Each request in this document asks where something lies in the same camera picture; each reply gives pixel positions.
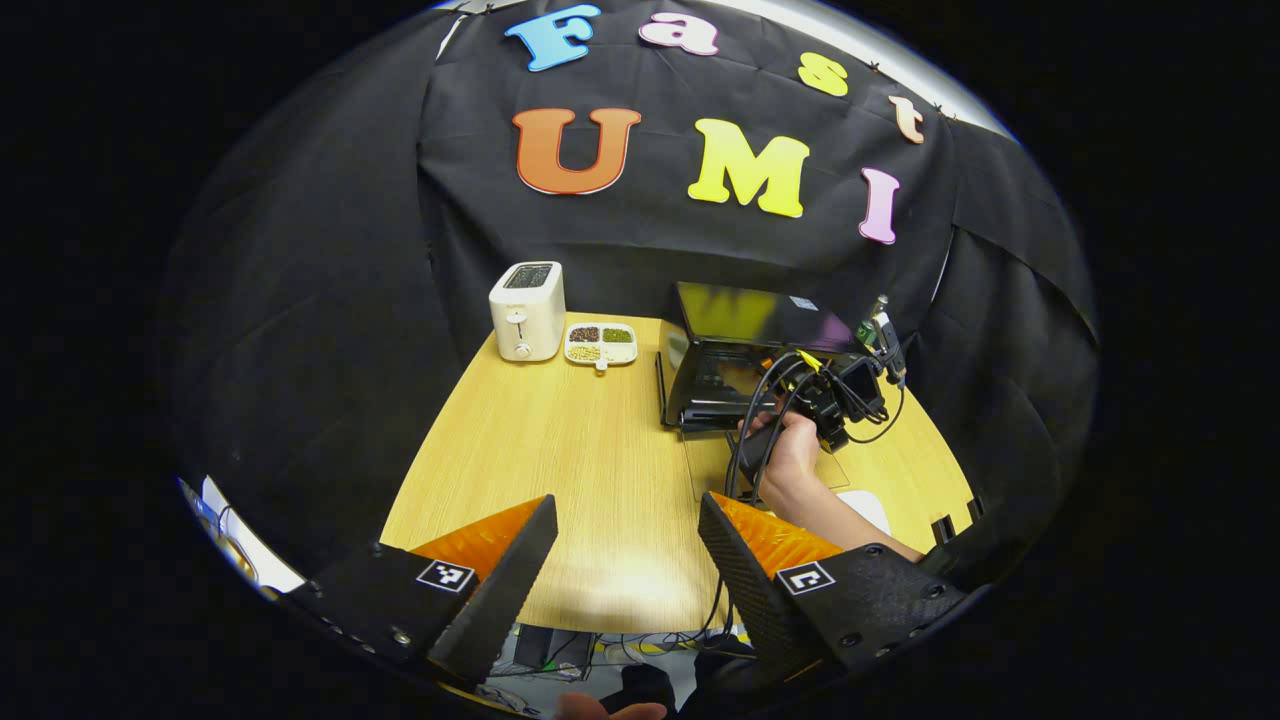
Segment white plate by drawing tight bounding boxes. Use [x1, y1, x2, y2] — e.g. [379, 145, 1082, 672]
[834, 489, 892, 537]

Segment black electric oven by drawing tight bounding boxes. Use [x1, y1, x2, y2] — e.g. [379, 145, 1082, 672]
[656, 281, 871, 501]

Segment green plastic bottle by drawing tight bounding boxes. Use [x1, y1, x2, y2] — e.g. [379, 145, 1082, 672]
[854, 294, 893, 353]

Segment white toaster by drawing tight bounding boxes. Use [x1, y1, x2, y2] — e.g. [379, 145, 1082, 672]
[488, 261, 567, 363]

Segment white divided dish with beans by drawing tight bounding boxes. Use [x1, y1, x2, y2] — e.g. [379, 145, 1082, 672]
[564, 322, 639, 373]

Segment white desk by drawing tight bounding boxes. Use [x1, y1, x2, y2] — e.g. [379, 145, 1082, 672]
[178, 474, 307, 593]

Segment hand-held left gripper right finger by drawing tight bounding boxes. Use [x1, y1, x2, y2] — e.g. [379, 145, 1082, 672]
[698, 492, 969, 683]

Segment person's dark clothing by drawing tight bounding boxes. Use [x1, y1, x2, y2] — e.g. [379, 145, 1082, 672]
[598, 655, 791, 719]

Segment right hand-held gripper cable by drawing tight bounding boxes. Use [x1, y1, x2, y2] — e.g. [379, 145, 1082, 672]
[724, 348, 907, 501]

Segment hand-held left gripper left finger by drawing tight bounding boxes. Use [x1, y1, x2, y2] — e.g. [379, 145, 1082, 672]
[285, 494, 559, 687]

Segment black floor cables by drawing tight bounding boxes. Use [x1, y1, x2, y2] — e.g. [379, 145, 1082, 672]
[490, 600, 747, 691]

